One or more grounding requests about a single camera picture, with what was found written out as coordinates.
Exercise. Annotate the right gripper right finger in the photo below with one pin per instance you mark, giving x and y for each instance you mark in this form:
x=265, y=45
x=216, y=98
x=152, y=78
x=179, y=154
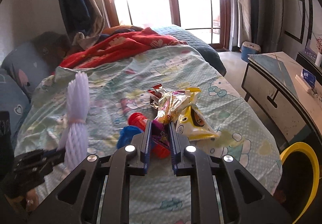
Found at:
x=222, y=190

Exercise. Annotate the white foam fruit net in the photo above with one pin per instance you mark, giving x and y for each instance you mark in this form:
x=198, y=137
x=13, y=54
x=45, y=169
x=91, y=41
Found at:
x=74, y=138

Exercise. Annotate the red plastic cup stack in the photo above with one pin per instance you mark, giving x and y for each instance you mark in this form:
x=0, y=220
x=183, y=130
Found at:
x=160, y=146

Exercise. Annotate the yellow rim trash bin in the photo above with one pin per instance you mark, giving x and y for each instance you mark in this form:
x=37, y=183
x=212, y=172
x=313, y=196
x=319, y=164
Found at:
x=299, y=181

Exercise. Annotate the left hand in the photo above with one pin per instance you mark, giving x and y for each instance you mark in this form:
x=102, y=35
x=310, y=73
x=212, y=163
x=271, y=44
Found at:
x=32, y=200

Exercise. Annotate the blue plastic bag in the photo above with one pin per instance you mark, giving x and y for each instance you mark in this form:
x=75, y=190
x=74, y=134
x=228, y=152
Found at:
x=126, y=135

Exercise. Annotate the yellow white snack bag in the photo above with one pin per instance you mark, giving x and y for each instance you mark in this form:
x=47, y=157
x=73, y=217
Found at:
x=191, y=122

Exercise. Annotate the grey patterned pillow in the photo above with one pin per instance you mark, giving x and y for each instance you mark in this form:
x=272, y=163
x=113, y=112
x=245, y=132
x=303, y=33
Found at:
x=21, y=72

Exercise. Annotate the blue tissue pack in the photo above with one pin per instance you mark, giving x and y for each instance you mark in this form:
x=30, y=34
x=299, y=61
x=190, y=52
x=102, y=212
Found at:
x=308, y=77

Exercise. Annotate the red floral blanket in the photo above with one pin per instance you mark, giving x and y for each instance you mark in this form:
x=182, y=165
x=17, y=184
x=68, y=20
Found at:
x=119, y=46

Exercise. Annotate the blue white round bin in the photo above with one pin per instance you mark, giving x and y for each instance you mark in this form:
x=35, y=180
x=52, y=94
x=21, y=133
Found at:
x=249, y=48

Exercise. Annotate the black tv cabinet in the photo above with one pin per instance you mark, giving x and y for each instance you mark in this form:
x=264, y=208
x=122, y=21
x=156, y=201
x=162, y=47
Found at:
x=309, y=65

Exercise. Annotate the blue quilted bedspread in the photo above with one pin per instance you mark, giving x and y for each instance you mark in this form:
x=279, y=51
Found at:
x=208, y=53

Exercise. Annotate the white vase red flowers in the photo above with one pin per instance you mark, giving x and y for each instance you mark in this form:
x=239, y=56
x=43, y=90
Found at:
x=318, y=60

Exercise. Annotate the grey standing air conditioner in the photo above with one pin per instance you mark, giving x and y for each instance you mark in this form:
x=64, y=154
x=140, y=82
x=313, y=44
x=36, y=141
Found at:
x=270, y=25

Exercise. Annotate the grey blue curtain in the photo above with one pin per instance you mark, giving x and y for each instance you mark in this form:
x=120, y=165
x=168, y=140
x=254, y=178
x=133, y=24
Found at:
x=241, y=29

